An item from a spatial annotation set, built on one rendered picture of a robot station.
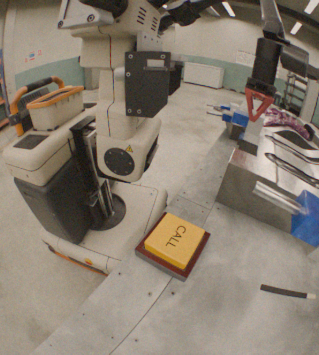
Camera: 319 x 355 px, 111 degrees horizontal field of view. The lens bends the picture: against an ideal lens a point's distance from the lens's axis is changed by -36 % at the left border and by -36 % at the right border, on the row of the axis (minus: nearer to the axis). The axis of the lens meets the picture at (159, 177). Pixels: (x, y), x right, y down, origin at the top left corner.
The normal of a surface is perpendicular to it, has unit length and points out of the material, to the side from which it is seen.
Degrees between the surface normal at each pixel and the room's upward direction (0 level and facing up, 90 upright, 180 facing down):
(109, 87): 90
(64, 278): 0
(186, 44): 90
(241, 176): 90
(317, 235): 90
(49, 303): 0
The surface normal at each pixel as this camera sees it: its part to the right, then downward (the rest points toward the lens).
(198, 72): -0.53, 0.54
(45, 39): 0.85, 0.37
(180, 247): 0.04, -0.76
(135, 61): -0.22, 0.63
